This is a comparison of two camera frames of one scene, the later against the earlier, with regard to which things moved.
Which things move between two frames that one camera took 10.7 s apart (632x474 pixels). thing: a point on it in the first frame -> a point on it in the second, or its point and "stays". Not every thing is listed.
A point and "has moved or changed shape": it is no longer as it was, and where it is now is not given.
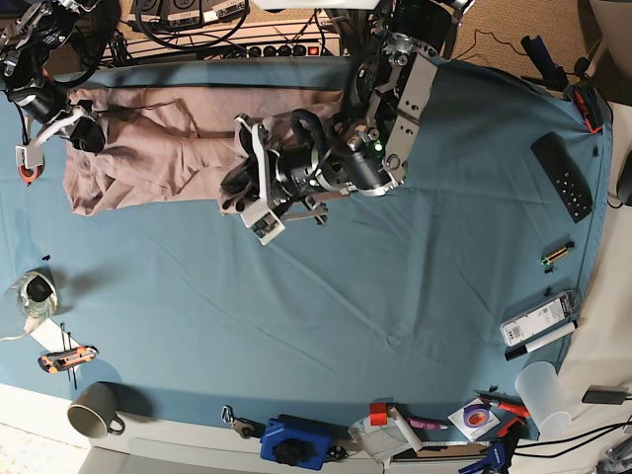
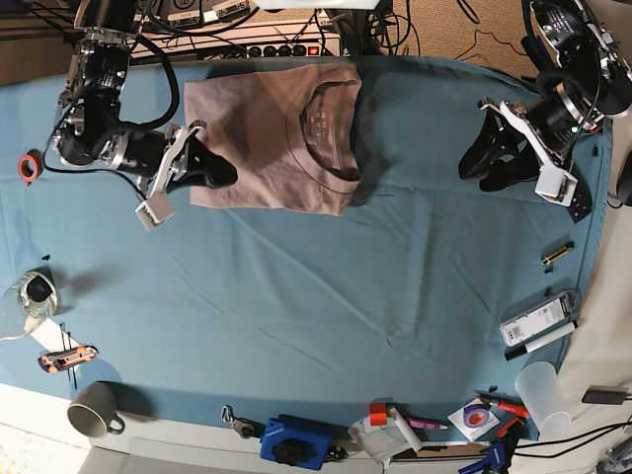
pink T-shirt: x=171 y=143 has moved or changed shape
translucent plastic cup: x=539 y=388 stays
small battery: x=547 y=260 stays
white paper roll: x=405 y=429 stays
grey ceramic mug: x=93 y=412 stays
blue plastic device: x=275 y=432 stays
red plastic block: x=378 y=414 stays
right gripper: x=284 y=184 -> x=552 y=123
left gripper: x=45 y=109 -> x=152 y=156
